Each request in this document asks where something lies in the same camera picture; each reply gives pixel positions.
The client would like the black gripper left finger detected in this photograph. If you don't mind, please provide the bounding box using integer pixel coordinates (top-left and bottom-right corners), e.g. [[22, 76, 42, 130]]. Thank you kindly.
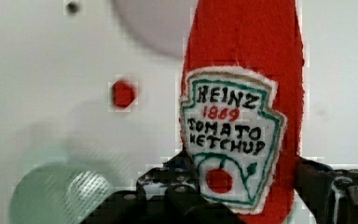
[[83, 153, 246, 224]]

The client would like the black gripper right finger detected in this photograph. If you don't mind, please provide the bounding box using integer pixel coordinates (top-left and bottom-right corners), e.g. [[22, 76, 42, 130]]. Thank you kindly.
[[295, 158, 358, 224]]

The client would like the red felt ketchup bottle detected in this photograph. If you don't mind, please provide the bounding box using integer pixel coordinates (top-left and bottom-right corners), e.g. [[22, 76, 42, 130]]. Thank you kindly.
[[180, 0, 304, 224]]

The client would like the green oval metal strainer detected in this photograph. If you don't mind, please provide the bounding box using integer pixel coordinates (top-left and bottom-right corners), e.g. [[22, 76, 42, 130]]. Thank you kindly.
[[9, 163, 113, 224]]

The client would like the red toy strawberry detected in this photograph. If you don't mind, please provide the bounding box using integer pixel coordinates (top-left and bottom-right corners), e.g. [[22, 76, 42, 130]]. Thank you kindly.
[[111, 80, 136, 108]]

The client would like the large grey round plate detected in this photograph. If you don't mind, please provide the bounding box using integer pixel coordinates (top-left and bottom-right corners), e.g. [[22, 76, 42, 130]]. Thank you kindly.
[[112, 0, 199, 60]]

